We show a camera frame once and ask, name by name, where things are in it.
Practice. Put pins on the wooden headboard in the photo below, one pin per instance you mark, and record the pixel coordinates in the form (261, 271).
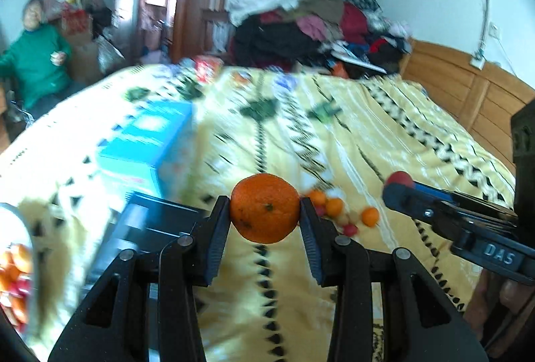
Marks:
(468, 94)

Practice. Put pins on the red snack packet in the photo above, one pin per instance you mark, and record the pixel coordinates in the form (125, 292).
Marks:
(207, 67)

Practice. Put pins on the red gift bag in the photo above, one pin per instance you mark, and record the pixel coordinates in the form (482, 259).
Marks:
(75, 19)

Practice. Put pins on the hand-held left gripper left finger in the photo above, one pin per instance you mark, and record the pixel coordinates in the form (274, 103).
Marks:
(215, 236)

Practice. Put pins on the white wall socket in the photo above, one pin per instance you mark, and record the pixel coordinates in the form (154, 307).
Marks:
(477, 64)

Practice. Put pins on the leafy green vegetable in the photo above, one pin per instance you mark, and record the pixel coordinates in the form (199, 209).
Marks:
(326, 112)
(189, 89)
(136, 94)
(259, 110)

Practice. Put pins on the blue and white packet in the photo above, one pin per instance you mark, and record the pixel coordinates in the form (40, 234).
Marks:
(285, 84)

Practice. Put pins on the pile of clothes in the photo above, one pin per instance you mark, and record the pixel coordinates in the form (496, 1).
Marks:
(313, 27)

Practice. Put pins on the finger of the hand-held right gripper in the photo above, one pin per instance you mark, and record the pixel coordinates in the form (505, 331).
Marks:
(426, 211)
(459, 201)

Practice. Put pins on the person's right hand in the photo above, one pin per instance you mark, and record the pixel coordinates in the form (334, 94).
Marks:
(497, 312)

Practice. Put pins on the orange snack packet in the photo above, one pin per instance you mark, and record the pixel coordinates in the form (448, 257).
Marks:
(242, 76)

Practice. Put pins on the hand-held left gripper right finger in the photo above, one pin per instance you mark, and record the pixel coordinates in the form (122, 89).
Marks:
(312, 236)

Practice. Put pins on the brown longan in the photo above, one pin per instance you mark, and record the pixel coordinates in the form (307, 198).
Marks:
(348, 216)

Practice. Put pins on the red cherry tomato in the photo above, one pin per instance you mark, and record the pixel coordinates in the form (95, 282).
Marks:
(399, 178)

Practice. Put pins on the blue and green cardboard box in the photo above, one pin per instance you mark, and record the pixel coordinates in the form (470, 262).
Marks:
(142, 136)

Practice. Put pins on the black box with white icons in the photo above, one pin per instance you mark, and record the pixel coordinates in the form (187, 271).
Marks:
(142, 220)

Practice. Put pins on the large orange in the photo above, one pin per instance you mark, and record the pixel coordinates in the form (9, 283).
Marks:
(264, 208)

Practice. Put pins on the small orange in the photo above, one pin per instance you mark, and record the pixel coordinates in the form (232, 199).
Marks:
(21, 257)
(370, 215)
(334, 207)
(317, 198)
(19, 305)

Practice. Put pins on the white plate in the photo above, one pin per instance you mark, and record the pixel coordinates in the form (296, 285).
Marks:
(30, 228)

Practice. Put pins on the wooden chair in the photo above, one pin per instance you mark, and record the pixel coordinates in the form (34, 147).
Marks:
(215, 29)

